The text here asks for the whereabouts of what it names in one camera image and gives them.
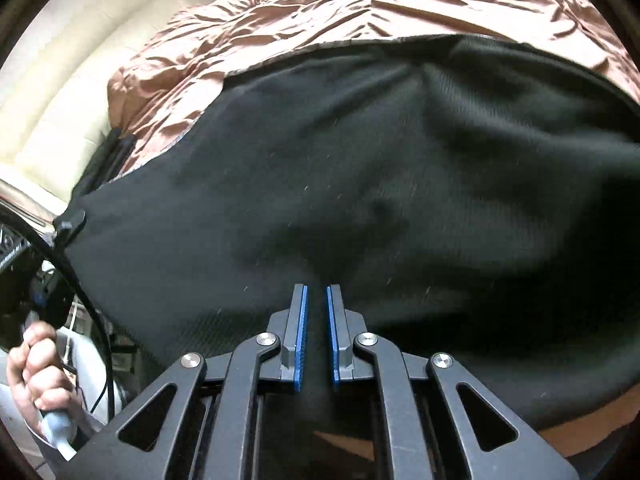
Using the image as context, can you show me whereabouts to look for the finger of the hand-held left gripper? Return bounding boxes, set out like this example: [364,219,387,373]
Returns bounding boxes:
[50,208,88,243]

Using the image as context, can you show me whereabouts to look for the crumpled black cloth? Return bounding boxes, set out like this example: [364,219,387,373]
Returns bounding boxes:
[70,127,137,203]

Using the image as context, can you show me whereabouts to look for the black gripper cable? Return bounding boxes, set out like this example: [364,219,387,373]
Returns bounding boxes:
[0,210,115,426]

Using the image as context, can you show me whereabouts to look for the cream padded headboard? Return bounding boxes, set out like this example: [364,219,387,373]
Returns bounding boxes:
[0,0,236,186]

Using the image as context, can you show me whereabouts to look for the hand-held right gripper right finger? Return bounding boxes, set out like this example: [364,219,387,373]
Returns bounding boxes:
[325,284,583,480]

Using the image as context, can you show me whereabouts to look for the black pants with white logo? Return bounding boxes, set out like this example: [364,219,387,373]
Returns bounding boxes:
[65,35,640,461]

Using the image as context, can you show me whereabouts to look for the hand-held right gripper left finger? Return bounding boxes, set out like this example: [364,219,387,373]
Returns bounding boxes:
[80,282,308,480]

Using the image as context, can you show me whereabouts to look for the person's left hand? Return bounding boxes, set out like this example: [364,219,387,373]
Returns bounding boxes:
[6,321,77,436]

